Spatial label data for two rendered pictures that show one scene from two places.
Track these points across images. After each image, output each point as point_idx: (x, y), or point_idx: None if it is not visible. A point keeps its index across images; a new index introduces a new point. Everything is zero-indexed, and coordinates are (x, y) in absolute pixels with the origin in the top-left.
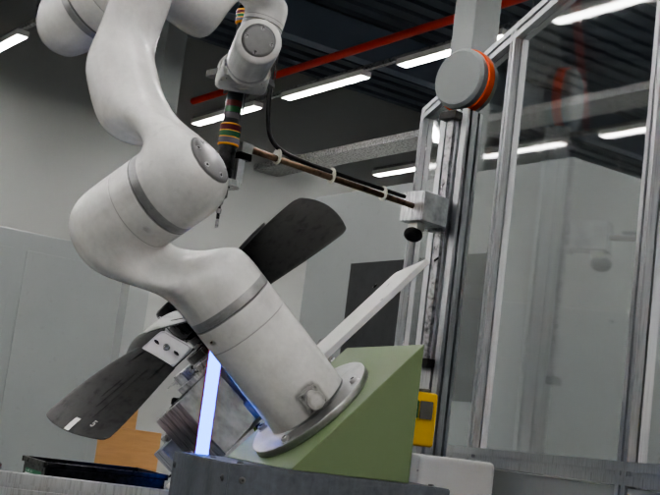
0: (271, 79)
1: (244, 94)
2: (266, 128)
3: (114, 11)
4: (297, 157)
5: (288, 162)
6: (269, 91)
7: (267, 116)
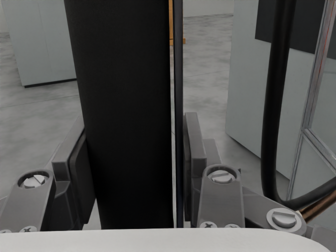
0: (284, 37)
1: (175, 182)
2: (264, 191)
3: None
4: (332, 190)
5: (313, 219)
6: (276, 90)
7: (268, 167)
